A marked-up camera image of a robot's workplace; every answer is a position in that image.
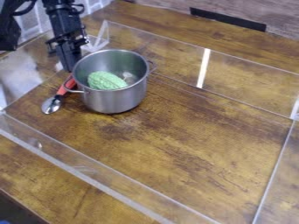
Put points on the pink handled metal spoon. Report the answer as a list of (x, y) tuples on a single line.
[(52, 104)]

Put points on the black strip on table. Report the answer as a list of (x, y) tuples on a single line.
[(228, 19)]

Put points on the green bumpy toy gourd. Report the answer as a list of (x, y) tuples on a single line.
[(103, 81)]

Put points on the clear acrylic tray enclosure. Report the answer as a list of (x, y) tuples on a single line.
[(204, 154)]

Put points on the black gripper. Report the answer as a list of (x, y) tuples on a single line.
[(69, 35)]

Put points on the stainless steel pot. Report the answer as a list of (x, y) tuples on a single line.
[(129, 66)]

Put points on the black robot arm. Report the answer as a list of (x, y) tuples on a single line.
[(16, 8)]

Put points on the clear acrylic corner bracket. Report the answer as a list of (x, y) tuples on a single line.
[(97, 41)]

